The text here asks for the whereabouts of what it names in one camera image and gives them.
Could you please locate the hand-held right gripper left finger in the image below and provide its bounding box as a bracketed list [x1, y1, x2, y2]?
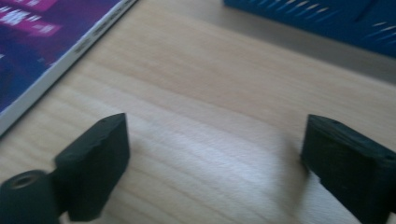
[54, 112, 131, 222]

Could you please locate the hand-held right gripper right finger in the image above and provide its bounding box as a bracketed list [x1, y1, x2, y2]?
[300, 114, 396, 224]

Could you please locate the purple cover book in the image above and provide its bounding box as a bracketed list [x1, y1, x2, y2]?
[0, 0, 139, 138]

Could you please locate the blue mesh file rack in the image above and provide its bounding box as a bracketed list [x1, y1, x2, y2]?
[223, 0, 396, 60]

